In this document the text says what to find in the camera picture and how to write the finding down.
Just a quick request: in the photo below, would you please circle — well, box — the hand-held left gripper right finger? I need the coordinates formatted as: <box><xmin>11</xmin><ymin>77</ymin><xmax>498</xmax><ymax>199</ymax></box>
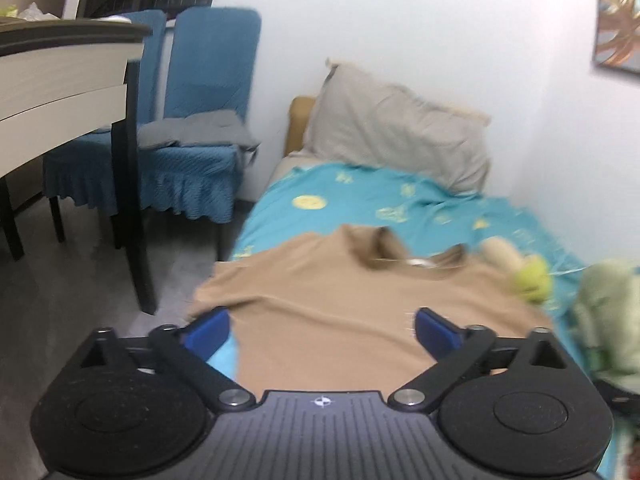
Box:
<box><xmin>387</xmin><ymin>308</ymin><xmax>567</xmax><ymax>413</ymax></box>

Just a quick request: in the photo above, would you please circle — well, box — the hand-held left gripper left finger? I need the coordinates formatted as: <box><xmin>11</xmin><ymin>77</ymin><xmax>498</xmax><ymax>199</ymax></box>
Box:
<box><xmin>80</xmin><ymin>306</ymin><xmax>257</xmax><ymax>413</ymax></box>

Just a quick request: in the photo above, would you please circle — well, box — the tan t-shirt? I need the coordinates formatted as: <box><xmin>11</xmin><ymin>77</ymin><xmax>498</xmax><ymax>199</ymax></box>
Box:
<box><xmin>188</xmin><ymin>224</ymin><xmax>553</xmax><ymax>394</ymax></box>

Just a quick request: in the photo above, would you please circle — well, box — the yellow green plush toy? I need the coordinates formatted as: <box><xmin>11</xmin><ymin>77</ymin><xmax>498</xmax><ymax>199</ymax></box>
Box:
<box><xmin>481</xmin><ymin>236</ymin><xmax>554</xmax><ymax>304</ymax></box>

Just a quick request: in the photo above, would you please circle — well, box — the teal printed bed sheet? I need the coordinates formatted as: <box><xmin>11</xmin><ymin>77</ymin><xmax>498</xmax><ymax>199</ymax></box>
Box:
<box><xmin>207</xmin><ymin>162</ymin><xmax>640</xmax><ymax>480</ymax></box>

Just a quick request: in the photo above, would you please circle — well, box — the pale green cloth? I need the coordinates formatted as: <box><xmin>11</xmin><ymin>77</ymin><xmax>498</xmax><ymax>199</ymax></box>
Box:
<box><xmin>573</xmin><ymin>259</ymin><xmax>640</xmax><ymax>386</ymax></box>

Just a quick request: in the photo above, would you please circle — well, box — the grey folded cloth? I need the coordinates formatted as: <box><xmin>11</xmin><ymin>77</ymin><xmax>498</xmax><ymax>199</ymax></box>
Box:
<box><xmin>138</xmin><ymin>109</ymin><xmax>261</xmax><ymax>165</ymax></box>

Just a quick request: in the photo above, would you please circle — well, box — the blue covered chair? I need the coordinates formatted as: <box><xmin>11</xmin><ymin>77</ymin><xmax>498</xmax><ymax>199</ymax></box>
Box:
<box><xmin>116</xmin><ymin>7</ymin><xmax>263</xmax><ymax>262</ymax></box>
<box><xmin>43</xmin><ymin>9</ymin><xmax>168</xmax><ymax>244</ymax></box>

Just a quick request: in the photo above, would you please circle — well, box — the beige pillow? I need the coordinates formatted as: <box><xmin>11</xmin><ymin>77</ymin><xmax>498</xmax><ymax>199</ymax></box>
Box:
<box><xmin>302</xmin><ymin>58</ymin><xmax>492</xmax><ymax>194</ymax></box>

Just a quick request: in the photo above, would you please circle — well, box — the tan bed headboard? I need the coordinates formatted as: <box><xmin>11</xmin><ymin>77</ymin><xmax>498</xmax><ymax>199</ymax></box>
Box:
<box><xmin>284</xmin><ymin>96</ymin><xmax>318</xmax><ymax>158</ymax></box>

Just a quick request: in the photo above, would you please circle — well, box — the white table with black legs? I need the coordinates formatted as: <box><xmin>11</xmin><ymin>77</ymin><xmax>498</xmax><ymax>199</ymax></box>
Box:
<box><xmin>0</xmin><ymin>16</ymin><xmax>158</xmax><ymax>316</ymax></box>

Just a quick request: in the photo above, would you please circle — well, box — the white crumpled item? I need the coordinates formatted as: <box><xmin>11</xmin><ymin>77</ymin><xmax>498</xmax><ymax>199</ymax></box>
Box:
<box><xmin>17</xmin><ymin>2</ymin><xmax>60</xmax><ymax>21</ymax></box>

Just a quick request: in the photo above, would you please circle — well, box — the leaf wall picture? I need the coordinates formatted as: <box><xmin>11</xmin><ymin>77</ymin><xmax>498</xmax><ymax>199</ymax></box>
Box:
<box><xmin>593</xmin><ymin>0</ymin><xmax>640</xmax><ymax>77</ymax></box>

